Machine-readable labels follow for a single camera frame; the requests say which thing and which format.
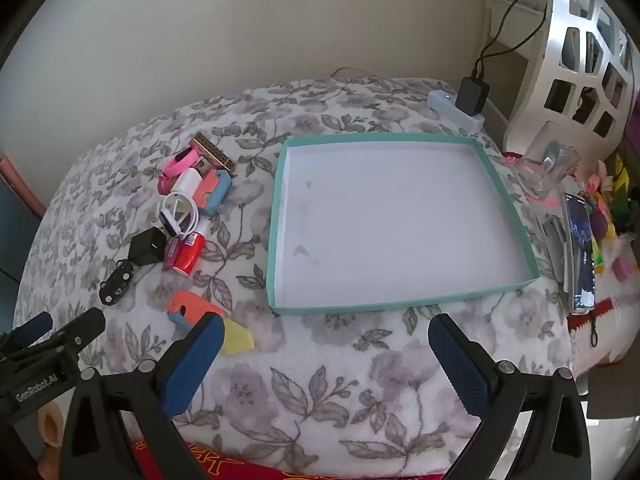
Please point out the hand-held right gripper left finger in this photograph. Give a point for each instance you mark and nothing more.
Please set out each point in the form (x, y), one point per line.
(196, 360)

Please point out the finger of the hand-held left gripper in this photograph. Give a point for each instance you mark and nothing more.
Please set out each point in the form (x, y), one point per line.
(80, 330)
(32, 326)

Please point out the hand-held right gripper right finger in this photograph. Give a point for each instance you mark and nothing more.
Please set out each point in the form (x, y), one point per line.
(460, 365)

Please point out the orange and blue sharpener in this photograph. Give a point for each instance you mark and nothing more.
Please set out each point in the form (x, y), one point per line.
(192, 310)

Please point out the black toy car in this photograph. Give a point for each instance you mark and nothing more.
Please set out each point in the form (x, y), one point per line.
(116, 285)

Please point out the red bottle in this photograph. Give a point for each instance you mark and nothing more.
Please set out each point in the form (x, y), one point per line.
(190, 255)

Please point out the black charger plug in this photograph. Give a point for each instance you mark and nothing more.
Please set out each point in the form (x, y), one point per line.
(147, 247)

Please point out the pink tube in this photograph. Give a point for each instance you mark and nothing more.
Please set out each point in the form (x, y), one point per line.
(171, 252)

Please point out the teal cardboard tray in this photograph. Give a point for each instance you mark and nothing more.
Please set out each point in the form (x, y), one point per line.
(390, 220)

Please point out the red printed cloth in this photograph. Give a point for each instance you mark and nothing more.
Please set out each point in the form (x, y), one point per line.
(250, 467)

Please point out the pink edged dark panel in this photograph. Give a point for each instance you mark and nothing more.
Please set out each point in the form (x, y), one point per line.
(15, 200)

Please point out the floral blanket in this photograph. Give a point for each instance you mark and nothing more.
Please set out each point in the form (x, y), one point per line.
(325, 385)

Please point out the red and white crochet mat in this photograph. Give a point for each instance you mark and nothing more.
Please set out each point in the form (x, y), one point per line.
(612, 322)

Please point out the smartphone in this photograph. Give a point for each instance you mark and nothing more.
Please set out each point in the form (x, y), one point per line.
(580, 255)

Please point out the pink and blue block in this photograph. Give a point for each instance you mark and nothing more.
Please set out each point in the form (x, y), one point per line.
(215, 191)

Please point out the white spool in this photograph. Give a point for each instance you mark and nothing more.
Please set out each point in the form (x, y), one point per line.
(187, 182)

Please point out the gold toothed comb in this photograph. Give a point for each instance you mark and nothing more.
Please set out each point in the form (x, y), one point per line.
(215, 152)

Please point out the clear plastic container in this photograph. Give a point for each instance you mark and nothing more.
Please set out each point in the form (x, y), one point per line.
(550, 160)

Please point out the colourful toys pile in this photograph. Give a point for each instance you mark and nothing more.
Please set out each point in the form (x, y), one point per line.
(612, 200)

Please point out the white power strip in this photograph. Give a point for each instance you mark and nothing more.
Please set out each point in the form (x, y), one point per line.
(442, 102)

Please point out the black power adapter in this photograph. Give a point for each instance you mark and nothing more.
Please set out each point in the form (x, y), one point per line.
(472, 96)

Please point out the white lattice basket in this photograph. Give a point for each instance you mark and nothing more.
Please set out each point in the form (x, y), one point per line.
(550, 60)

